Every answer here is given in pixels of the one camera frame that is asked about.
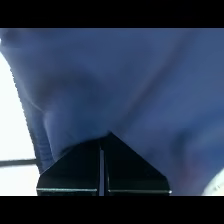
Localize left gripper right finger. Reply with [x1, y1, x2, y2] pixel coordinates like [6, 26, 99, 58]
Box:
[102, 131, 173, 197]

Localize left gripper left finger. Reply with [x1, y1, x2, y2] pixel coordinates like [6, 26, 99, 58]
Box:
[36, 139, 103, 197]

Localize navy blue pants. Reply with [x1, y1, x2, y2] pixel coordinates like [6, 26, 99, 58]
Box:
[0, 27, 224, 197]

